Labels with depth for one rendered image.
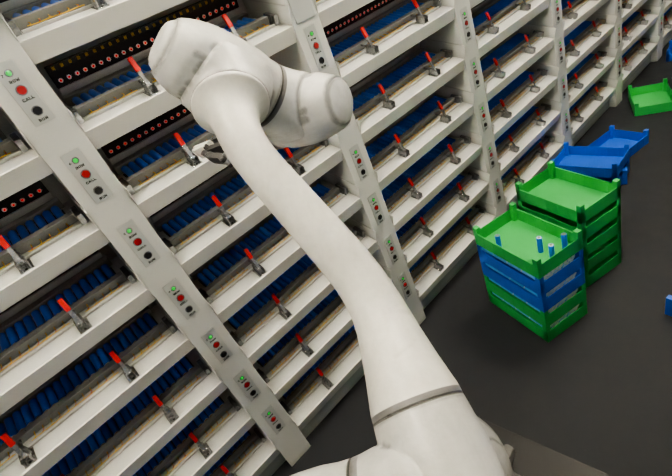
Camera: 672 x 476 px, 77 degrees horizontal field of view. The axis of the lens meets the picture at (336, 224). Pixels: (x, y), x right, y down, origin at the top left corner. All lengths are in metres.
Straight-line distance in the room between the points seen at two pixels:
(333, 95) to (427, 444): 0.46
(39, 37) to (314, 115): 0.62
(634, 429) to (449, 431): 1.21
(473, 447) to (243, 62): 0.50
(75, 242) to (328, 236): 0.73
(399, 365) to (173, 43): 0.45
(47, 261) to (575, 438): 1.49
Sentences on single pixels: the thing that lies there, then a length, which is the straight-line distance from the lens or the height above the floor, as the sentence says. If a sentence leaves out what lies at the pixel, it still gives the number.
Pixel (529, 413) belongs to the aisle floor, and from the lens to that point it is 1.62.
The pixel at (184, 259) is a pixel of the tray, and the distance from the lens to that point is 1.18.
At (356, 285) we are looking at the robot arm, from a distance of 0.49.
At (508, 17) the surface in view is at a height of 0.91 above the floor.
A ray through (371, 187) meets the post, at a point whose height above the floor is 0.71.
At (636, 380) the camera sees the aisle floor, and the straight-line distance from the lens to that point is 1.71.
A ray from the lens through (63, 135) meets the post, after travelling 1.06.
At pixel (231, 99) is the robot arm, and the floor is 1.30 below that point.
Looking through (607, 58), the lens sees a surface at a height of 0.33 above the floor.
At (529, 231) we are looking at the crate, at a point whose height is 0.32.
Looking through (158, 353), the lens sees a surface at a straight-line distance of 1.28.
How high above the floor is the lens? 1.39
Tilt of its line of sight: 30 degrees down
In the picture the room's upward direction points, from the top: 24 degrees counter-clockwise
